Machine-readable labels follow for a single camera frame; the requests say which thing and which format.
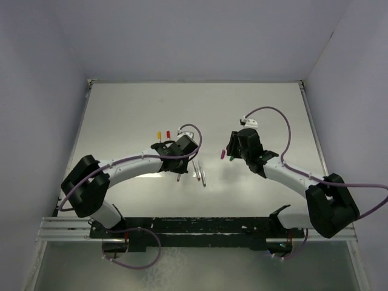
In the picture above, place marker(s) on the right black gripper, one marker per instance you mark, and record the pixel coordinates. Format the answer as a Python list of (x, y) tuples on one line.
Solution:
[(231, 147)]

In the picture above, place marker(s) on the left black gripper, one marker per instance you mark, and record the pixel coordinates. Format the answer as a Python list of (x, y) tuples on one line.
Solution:
[(181, 170)]

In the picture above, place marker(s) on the yellow-end white marker pen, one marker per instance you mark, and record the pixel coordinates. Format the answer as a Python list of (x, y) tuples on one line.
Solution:
[(159, 141)]

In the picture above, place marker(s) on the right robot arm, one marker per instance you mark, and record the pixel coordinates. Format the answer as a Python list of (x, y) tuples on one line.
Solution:
[(330, 206)]

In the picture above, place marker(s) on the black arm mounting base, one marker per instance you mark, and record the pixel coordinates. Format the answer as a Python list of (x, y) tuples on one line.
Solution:
[(254, 233)]

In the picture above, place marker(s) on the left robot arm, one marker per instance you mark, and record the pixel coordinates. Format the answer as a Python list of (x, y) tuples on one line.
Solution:
[(86, 186)]

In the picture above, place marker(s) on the green-end white marker pen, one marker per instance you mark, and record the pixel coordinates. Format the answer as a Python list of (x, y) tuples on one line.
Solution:
[(202, 173)]

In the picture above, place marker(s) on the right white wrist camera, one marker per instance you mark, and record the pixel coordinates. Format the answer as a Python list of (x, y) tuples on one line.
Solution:
[(248, 122)]

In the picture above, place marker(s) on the aluminium rail frame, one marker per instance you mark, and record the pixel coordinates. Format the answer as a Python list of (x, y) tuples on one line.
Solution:
[(71, 229)]

